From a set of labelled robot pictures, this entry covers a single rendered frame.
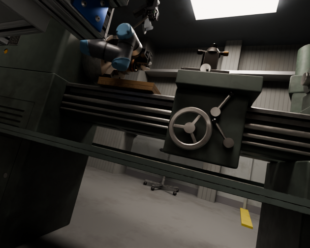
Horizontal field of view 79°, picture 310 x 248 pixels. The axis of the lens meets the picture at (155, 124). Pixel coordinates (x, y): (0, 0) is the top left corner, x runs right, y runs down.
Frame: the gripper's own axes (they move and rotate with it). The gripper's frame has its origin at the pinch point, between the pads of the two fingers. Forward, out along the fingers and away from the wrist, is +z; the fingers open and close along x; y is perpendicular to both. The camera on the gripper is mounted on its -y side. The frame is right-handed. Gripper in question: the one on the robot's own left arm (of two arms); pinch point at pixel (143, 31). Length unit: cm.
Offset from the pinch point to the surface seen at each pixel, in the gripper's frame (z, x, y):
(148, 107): 48, -30, 23
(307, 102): 34, -12, 92
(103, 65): 28.8, -22.0, -11.1
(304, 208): 70, -52, 82
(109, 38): 12.6, -20.1, -11.1
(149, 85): 38, -32, 22
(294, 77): -22, 173, 141
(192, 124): 52, -47, 46
